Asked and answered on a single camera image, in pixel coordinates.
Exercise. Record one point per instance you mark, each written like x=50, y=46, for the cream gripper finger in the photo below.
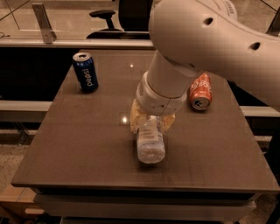
x=137, y=116
x=166, y=122

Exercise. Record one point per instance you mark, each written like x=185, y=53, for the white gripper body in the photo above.
x=157, y=102

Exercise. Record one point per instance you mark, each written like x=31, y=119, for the clear blue-label plastic bottle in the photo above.
x=149, y=142

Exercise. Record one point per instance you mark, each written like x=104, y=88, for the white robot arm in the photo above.
x=196, y=36

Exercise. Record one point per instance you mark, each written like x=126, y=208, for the red Coca-Cola can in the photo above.
x=200, y=92

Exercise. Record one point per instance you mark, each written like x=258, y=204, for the blue Pepsi can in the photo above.
x=84, y=68

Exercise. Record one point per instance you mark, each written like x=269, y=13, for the black office chair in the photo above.
x=133, y=16

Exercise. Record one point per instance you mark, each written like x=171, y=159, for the glass partition panel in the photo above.
x=70, y=18

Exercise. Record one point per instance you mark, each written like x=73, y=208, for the wooden box under table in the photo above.
x=17, y=204

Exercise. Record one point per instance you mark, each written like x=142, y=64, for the left metal glass bracket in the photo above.
x=47, y=32

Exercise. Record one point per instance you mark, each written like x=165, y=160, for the metal glass bracket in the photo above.
x=47, y=32
x=274, y=27

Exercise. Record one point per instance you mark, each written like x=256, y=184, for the right metal glass bracket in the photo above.
x=274, y=27

